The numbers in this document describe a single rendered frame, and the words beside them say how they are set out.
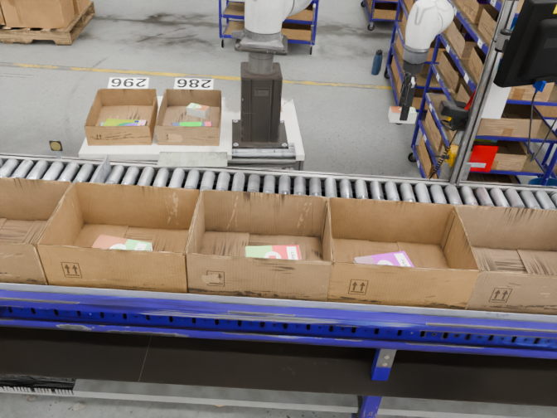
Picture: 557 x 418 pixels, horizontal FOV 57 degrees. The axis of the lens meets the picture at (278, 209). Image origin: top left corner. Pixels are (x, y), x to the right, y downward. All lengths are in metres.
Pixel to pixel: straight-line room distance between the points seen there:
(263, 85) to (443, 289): 1.22
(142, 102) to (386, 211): 1.53
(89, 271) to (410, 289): 0.88
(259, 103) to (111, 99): 0.82
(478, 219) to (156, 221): 1.02
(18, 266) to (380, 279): 0.98
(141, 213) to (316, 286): 0.62
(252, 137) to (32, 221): 1.04
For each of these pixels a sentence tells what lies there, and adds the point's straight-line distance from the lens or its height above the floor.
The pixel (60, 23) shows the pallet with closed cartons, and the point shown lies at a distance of 5.83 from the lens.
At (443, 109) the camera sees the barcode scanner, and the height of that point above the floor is 1.07.
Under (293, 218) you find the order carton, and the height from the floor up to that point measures 0.96.
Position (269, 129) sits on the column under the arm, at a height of 0.82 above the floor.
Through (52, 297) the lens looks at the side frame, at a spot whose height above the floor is 0.91.
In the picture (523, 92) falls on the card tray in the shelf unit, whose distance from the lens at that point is 2.77.
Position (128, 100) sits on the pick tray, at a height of 0.79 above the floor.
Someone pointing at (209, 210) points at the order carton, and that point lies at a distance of 1.64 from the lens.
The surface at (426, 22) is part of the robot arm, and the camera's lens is 1.97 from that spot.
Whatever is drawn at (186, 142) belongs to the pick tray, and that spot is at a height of 0.77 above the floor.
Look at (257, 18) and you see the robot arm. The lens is 2.20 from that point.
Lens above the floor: 1.98
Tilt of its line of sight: 38 degrees down
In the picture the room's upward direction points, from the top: 4 degrees clockwise
